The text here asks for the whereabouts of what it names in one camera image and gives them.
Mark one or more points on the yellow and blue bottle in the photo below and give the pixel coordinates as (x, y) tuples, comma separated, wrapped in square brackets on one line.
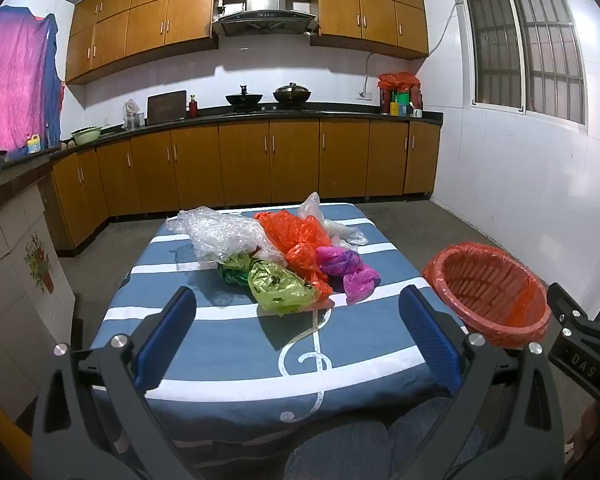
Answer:
[(34, 145)]

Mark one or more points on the wall socket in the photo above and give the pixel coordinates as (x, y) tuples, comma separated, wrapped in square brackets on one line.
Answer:
[(364, 95)]

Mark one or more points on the brown cutting board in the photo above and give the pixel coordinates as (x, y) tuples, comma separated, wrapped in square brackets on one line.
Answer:
[(166, 107)]

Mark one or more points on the striped blue tablecloth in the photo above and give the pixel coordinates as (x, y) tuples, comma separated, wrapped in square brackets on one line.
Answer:
[(220, 330)]

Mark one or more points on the wooden base cabinets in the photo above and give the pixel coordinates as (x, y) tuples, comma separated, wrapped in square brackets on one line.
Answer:
[(240, 160)]

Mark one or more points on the clear bubble wrap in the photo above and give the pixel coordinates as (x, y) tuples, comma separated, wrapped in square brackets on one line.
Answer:
[(215, 232)]

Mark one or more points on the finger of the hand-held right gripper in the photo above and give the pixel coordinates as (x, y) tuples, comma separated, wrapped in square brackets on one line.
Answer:
[(565, 307)]

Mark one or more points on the red bottle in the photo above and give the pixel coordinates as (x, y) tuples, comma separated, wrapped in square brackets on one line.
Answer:
[(193, 108)]

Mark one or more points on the orange waste basket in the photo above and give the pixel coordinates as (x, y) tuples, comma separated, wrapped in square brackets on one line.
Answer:
[(510, 320)]

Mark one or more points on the dark green plastic bag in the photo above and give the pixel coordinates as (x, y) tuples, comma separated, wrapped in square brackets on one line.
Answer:
[(232, 272)]

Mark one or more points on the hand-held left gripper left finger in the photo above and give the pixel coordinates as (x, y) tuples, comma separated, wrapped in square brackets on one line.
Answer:
[(167, 330)]

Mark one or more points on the black pot with lid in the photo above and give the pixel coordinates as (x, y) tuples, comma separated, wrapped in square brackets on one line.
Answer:
[(292, 94)]

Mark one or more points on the dark red jar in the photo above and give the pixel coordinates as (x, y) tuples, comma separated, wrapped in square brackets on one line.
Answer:
[(385, 100)]

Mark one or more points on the wooden wall cabinets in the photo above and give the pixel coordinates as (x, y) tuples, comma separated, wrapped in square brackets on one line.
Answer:
[(145, 15)]

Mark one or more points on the green basin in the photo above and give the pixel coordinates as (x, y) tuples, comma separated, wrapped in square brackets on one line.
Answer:
[(86, 136)]

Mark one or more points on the red plastic bag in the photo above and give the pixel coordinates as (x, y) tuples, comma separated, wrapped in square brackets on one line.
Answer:
[(399, 81)]

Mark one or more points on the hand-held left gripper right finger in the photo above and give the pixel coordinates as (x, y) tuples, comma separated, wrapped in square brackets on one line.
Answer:
[(430, 330)]

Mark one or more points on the orange plastic bag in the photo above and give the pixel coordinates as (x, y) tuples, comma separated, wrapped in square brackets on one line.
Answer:
[(290, 232)]

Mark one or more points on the green box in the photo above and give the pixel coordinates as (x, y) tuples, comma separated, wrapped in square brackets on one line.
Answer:
[(403, 102)]

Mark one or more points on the steel range hood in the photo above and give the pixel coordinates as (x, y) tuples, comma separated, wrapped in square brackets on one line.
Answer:
[(265, 15)]

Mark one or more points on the black countertop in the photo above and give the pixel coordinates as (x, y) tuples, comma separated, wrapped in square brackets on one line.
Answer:
[(330, 116)]

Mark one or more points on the light green paw-print bag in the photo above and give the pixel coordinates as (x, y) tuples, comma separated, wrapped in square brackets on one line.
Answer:
[(275, 287)]

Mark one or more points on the pink and blue hanging cloth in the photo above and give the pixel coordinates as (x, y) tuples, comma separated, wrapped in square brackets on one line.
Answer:
[(15, 80)]

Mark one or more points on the person's blue trousers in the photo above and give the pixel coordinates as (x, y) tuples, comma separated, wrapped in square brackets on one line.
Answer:
[(340, 450)]

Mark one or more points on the black wok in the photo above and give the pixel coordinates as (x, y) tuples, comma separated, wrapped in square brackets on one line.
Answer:
[(243, 99)]

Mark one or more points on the jar in plastic bag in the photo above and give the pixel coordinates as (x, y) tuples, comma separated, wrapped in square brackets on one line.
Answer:
[(131, 117)]

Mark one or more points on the barred window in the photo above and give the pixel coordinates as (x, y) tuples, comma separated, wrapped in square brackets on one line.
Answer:
[(525, 45)]

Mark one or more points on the clear plastic bag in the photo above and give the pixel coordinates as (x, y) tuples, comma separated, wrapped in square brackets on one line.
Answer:
[(312, 205)]

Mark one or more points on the purple plastic bag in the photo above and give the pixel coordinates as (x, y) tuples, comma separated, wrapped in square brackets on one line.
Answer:
[(360, 280)]

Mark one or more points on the yellow stool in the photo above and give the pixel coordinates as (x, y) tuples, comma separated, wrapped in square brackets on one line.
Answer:
[(2, 435)]

